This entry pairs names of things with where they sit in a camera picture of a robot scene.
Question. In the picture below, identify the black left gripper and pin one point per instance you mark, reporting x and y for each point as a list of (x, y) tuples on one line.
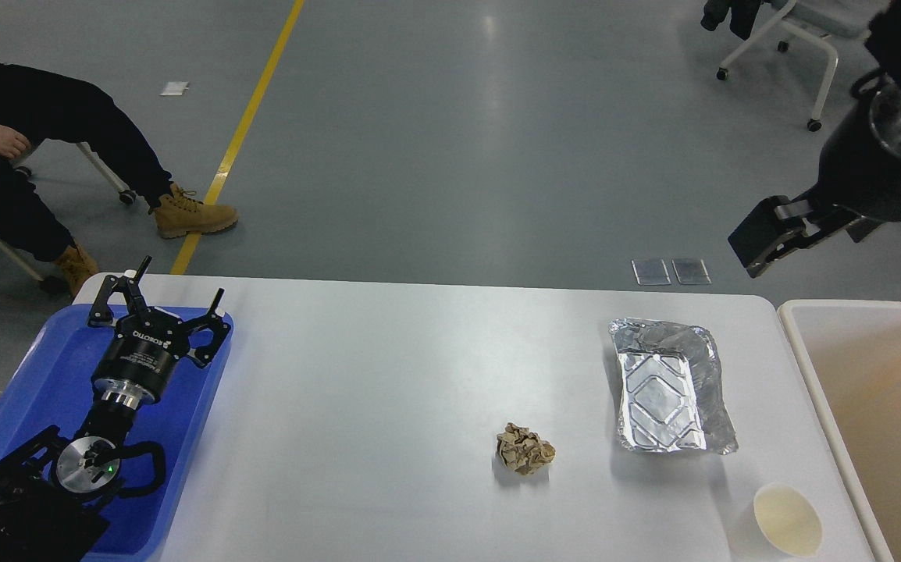
[(139, 363)]

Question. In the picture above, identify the dark jacket on chair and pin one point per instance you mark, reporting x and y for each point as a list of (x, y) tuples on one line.
[(742, 15)]

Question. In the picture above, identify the aluminium foil tray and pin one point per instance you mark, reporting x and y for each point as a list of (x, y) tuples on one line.
[(671, 389)]

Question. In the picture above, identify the right metal floor plate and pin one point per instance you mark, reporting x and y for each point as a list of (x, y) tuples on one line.
[(691, 271)]

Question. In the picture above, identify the beige plastic bin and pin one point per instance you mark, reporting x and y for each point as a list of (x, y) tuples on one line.
[(850, 355)]

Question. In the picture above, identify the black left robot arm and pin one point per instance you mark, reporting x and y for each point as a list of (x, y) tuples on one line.
[(100, 422)]

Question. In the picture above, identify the tan boot on line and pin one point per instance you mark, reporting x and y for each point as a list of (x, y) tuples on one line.
[(178, 214)]

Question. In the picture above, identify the tan boot near table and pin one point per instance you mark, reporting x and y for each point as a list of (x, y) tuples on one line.
[(77, 267)]

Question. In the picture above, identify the crumpled brown paper ball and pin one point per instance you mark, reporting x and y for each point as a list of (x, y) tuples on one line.
[(523, 451)]

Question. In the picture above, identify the white office chair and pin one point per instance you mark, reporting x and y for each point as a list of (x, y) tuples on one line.
[(815, 23)]

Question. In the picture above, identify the left metal floor plate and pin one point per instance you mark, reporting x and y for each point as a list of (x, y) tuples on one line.
[(651, 272)]

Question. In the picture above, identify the blue plastic tray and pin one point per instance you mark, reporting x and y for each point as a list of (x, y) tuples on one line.
[(52, 386)]

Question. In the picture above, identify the white paper cup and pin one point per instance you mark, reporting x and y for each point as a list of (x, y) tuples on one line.
[(786, 521)]

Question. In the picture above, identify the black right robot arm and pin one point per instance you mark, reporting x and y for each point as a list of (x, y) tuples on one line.
[(884, 43)]

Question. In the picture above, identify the seated person in black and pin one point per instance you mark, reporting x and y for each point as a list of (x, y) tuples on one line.
[(37, 106)]

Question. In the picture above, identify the metal floor plate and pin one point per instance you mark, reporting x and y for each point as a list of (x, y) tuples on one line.
[(691, 271), (651, 272)]

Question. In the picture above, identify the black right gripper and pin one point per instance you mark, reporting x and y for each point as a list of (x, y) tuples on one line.
[(858, 188)]

